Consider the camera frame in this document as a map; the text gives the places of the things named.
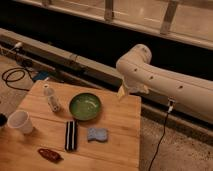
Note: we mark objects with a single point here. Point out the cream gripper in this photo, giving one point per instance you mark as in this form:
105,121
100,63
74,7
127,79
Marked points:
122,91

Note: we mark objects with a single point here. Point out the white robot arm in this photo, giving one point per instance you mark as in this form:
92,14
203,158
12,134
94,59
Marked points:
138,75

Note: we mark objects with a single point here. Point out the green ceramic bowl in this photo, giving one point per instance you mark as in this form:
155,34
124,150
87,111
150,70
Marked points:
85,106

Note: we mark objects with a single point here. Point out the blue sponge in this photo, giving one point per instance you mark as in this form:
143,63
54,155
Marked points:
97,134

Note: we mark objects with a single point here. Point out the black white striped eraser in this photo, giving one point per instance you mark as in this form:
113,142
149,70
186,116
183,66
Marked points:
71,136

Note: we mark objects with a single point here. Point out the blue object on floor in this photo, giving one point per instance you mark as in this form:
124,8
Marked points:
41,75

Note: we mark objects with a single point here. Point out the white paper cup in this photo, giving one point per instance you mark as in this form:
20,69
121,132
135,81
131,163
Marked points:
20,120

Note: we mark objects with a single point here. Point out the white wall plug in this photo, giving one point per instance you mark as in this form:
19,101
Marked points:
171,104

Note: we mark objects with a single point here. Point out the white plug on rail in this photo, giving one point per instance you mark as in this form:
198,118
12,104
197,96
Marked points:
18,45

